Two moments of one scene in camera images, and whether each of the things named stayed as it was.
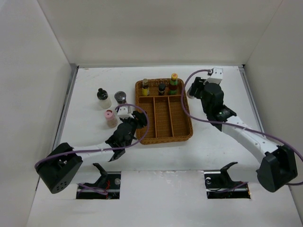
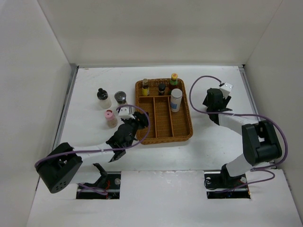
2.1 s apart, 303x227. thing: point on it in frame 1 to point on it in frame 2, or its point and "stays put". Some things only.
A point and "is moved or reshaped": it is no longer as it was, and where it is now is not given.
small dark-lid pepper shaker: [161, 89] stays put
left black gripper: [140, 119] stays put
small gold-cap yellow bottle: [145, 90] stays put
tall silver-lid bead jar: [190, 96] is moved or reshaped
